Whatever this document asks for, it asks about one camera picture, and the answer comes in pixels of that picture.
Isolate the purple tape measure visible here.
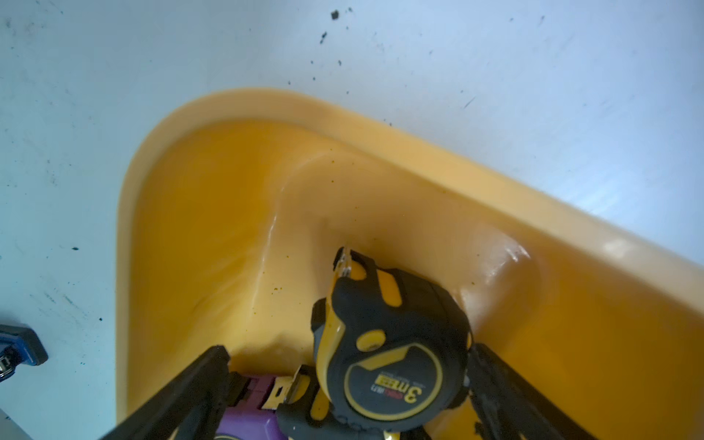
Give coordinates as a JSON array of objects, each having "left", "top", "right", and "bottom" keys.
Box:
[{"left": 214, "top": 372, "right": 287, "bottom": 440}]

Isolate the blue black stapler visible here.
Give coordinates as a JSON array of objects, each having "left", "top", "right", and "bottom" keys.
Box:
[{"left": 1, "top": 324, "right": 49, "bottom": 381}]

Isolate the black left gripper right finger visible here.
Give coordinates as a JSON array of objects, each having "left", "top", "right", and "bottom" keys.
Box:
[{"left": 467, "top": 343, "right": 595, "bottom": 440}]

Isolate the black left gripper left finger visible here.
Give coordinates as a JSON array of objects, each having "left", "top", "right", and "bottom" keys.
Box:
[{"left": 103, "top": 346, "right": 230, "bottom": 440}]

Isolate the yellow plastic storage box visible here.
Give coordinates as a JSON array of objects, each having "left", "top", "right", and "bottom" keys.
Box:
[{"left": 115, "top": 89, "right": 703, "bottom": 439}]

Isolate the black yellow tape measure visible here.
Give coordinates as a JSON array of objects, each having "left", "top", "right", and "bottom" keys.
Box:
[
  {"left": 311, "top": 247, "right": 471, "bottom": 433},
  {"left": 261, "top": 365, "right": 388, "bottom": 440}
]

